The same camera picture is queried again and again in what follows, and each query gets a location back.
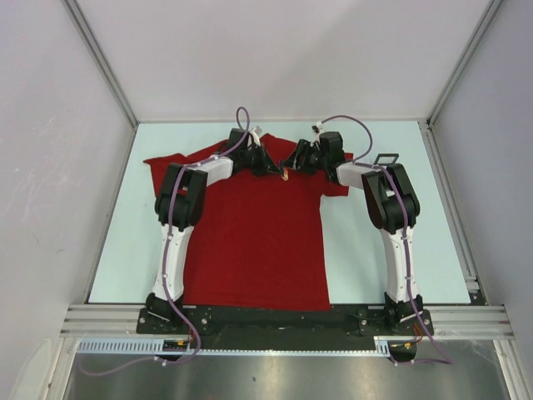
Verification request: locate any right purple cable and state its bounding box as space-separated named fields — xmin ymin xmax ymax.
xmin=316 ymin=114 xmax=455 ymax=367

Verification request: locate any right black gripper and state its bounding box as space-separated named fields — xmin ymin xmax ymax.
xmin=281 ymin=140 xmax=328 ymax=177

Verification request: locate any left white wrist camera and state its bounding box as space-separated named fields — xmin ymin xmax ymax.
xmin=248 ymin=126 xmax=262 ymax=146

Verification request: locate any purple cable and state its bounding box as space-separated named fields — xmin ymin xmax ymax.
xmin=77 ymin=106 xmax=262 ymax=377
xmin=316 ymin=114 xmax=455 ymax=367

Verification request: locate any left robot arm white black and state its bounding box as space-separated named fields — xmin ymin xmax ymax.
xmin=146 ymin=127 xmax=280 ymax=333

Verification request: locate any slotted cable duct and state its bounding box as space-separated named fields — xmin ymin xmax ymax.
xmin=77 ymin=337 xmax=391 ymax=358

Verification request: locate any aluminium front rail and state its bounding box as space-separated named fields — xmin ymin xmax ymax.
xmin=60 ymin=304 xmax=514 ymax=340

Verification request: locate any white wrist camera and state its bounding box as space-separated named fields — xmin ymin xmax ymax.
xmin=311 ymin=121 xmax=325 ymax=136
xmin=248 ymin=126 xmax=262 ymax=146

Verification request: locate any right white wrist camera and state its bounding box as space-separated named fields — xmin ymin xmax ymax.
xmin=311 ymin=121 xmax=325 ymax=136

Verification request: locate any black open small box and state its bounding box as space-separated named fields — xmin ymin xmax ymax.
xmin=374 ymin=152 xmax=399 ymax=167

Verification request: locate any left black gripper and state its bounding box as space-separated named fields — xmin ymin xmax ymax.
xmin=241 ymin=142 xmax=281 ymax=178

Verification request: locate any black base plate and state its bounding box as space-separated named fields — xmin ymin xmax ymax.
xmin=136 ymin=296 xmax=434 ymax=337

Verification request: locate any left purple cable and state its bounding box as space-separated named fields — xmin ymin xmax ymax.
xmin=77 ymin=106 xmax=262 ymax=377

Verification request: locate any red t-shirt garment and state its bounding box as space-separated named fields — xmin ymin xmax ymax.
xmin=142 ymin=133 xmax=354 ymax=313

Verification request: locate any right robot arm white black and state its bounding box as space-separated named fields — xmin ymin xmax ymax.
xmin=280 ymin=132 xmax=423 ymax=334

